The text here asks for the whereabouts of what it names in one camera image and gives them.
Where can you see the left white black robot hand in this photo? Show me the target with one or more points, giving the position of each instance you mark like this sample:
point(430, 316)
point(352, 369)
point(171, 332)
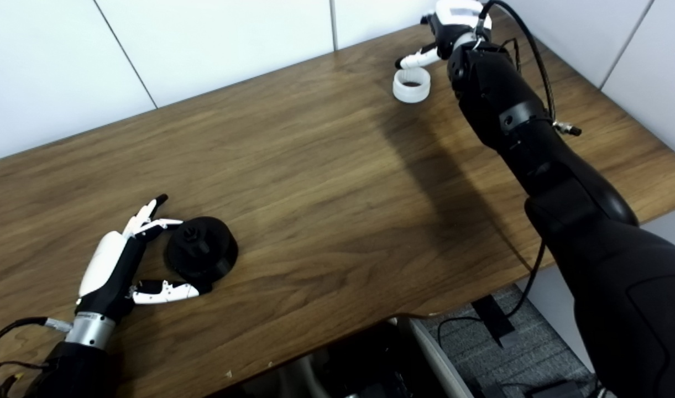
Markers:
point(102, 260)

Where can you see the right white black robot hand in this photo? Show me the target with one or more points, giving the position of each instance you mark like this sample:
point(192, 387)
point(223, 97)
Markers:
point(453, 22)

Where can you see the round black plastic part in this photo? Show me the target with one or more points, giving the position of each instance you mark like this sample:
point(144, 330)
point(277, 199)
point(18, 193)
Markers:
point(204, 251)

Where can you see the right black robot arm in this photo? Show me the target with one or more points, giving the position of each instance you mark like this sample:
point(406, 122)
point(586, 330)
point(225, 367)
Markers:
point(591, 221)

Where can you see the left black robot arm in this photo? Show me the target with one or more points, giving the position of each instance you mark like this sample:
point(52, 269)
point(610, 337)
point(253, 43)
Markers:
point(74, 365)

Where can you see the black glossy robot torso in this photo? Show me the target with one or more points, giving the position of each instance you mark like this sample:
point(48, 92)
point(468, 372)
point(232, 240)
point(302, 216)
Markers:
point(370, 359)

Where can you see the black table foot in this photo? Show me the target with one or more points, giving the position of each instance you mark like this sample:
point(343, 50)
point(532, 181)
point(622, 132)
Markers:
point(492, 320)

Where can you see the grey curved frame bar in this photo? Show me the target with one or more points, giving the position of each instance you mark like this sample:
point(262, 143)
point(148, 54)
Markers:
point(437, 359)

